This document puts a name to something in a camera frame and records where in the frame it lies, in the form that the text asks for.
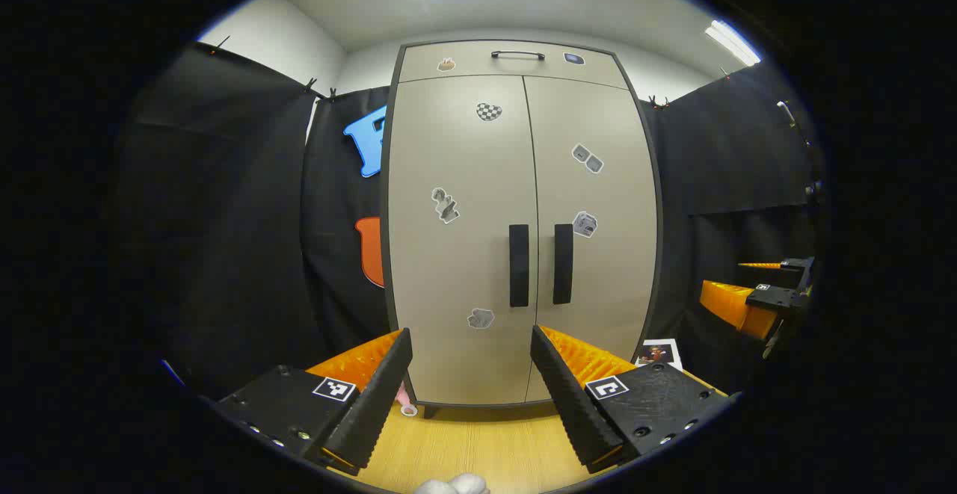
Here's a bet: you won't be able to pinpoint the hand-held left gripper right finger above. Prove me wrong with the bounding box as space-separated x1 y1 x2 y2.
530 324 741 475

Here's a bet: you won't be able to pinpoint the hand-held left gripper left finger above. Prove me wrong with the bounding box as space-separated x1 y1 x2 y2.
217 327 413 478

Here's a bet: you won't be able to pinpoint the grey cabinet door cube stickers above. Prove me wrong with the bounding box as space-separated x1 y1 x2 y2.
523 75 660 404

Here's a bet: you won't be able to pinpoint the grey double-door shoe cabinet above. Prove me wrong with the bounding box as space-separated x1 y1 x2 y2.
379 40 665 419

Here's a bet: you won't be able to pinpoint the printed photo card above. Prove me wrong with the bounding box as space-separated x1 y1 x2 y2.
636 339 683 371

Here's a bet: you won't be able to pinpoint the white fluffy object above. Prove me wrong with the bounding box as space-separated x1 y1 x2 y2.
413 473 492 494

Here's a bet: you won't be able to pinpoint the black backdrop cloth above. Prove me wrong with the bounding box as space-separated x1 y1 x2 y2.
123 40 823 401

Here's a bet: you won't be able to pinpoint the thin grey cable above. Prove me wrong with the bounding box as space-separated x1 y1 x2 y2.
776 100 825 207

